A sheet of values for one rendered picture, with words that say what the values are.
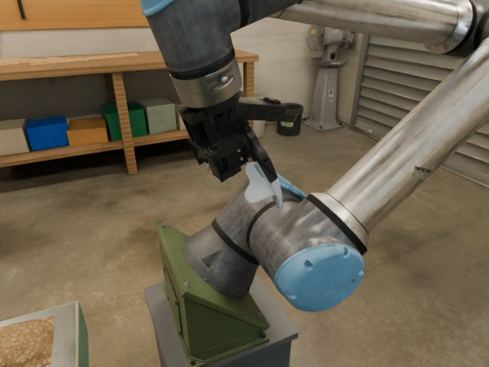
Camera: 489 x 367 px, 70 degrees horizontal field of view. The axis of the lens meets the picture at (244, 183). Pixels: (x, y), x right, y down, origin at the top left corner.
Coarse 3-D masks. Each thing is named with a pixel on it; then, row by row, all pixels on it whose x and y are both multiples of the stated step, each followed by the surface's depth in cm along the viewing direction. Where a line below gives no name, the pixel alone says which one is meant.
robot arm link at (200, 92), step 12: (216, 72) 43; (228, 72) 44; (180, 84) 44; (192, 84) 44; (204, 84) 44; (216, 84) 44; (228, 84) 45; (240, 84) 47; (180, 96) 47; (192, 96) 45; (204, 96) 45; (216, 96) 45; (228, 96) 46
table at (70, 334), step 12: (36, 312) 44; (48, 312) 44; (60, 312) 44; (72, 312) 44; (0, 324) 42; (60, 324) 42; (72, 324) 42; (84, 324) 46; (60, 336) 41; (72, 336) 41; (84, 336) 45; (60, 348) 39; (72, 348) 39; (84, 348) 43; (60, 360) 38; (72, 360) 38; (84, 360) 41
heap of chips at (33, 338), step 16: (32, 320) 41; (48, 320) 42; (0, 336) 38; (16, 336) 38; (32, 336) 39; (48, 336) 40; (0, 352) 37; (16, 352) 37; (32, 352) 38; (48, 352) 38
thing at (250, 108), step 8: (240, 104) 50; (248, 104) 51; (256, 104) 52; (264, 104) 53; (272, 104) 54; (280, 104) 56; (232, 112) 50; (240, 112) 50; (248, 112) 51; (256, 112) 52; (264, 112) 53; (272, 112) 54; (280, 112) 55; (264, 120) 54; (272, 120) 55; (280, 120) 56
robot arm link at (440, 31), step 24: (312, 0) 57; (336, 0) 59; (360, 0) 60; (384, 0) 62; (408, 0) 65; (432, 0) 68; (456, 0) 72; (480, 0) 72; (312, 24) 63; (336, 24) 63; (360, 24) 64; (384, 24) 65; (408, 24) 67; (432, 24) 69; (456, 24) 71; (432, 48) 77; (456, 48) 74
